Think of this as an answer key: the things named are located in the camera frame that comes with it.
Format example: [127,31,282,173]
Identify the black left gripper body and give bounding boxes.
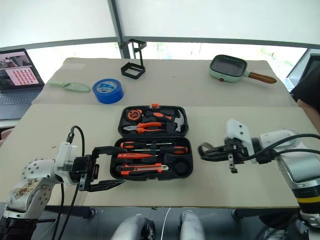
[70,154,101,192]

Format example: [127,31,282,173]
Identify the orange-handled pliers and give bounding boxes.
[122,121,167,135]

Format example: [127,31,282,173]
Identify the black metal hanging stand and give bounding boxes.
[120,38,148,81]

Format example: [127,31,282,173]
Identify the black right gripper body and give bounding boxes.
[223,138,248,175]

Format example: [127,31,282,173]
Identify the black tool case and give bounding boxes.
[109,102,194,182]

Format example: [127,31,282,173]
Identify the black orange thick-handled screwdriver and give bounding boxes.
[131,145,189,156]

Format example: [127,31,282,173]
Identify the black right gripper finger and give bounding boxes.
[199,151,227,163]
[197,141,226,155]

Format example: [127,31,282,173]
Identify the orange black slim screwdriver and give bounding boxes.
[119,141,174,149]

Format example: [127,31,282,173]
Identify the pink seat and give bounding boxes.
[0,128,15,148]

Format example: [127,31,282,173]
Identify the thin white cable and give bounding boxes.
[161,207,174,240]

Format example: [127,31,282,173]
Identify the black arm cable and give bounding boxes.
[50,125,86,240]
[239,132,320,165]

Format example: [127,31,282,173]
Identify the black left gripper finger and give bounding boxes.
[86,178,127,193]
[90,145,121,162]

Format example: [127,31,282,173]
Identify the grey window frame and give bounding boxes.
[0,0,320,60]

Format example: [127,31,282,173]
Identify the orange voltage tester pen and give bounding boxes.
[117,152,154,160]

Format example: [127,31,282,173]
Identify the green pan wooden handle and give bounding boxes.
[208,54,278,85]

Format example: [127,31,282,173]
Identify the grey laptop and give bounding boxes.
[0,48,46,121]

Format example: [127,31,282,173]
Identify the orange black utility knife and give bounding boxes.
[115,162,170,176]

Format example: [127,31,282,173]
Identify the orange black tape measure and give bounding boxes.
[124,108,144,122]

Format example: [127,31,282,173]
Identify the silver right robot leg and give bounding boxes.
[178,209,206,240]

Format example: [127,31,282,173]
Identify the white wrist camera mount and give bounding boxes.
[54,141,79,186]
[223,119,254,164]

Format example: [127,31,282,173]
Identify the silver robot leg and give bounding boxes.
[110,214,156,240]
[178,209,206,240]

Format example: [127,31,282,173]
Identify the blue tape roll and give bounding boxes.
[91,77,125,105]

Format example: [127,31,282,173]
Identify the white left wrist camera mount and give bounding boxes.
[54,141,79,186]

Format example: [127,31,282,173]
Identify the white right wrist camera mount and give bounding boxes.
[223,119,254,164]

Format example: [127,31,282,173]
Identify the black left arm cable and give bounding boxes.
[50,125,86,240]

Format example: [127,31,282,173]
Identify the pale green plastic scoop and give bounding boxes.
[47,80,91,94]

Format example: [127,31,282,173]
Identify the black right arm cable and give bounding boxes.
[239,132,320,165]

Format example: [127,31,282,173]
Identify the silver left robot leg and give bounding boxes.
[110,214,156,240]

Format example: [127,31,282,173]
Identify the dark grey monitor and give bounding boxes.
[284,48,320,92]

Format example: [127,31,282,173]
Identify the claw hammer orange grip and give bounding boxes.
[144,109,187,134]

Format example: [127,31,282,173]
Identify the person in black shirt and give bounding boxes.
[290,66,320,114]

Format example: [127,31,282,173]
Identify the black table leg bar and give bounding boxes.
[231,208,301,220]
[44,205,97,219]

